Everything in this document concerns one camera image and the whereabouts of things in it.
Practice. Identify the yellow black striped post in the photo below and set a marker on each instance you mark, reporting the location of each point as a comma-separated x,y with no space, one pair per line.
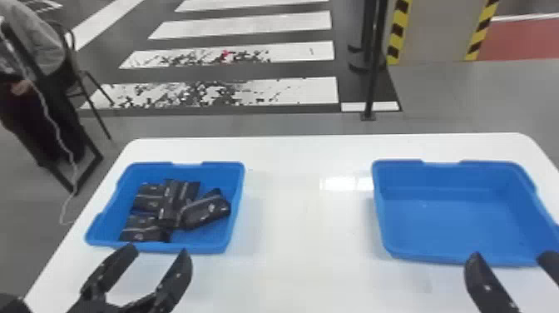
480,30
398,30

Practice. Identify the person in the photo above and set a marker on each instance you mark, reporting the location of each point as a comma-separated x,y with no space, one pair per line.
30,52

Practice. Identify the blue tray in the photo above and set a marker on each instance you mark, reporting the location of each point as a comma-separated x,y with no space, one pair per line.
209,175
445,214

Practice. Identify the black part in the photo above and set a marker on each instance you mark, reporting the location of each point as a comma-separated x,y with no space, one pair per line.
181,192
143,229
204,212
148,196

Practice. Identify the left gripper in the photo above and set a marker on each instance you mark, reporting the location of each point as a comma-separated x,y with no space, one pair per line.
109,308

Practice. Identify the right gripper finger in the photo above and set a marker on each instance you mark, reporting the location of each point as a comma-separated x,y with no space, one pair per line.
484,288
551,263

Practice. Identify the black chair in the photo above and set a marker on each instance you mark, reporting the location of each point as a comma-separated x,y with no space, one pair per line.
89,85

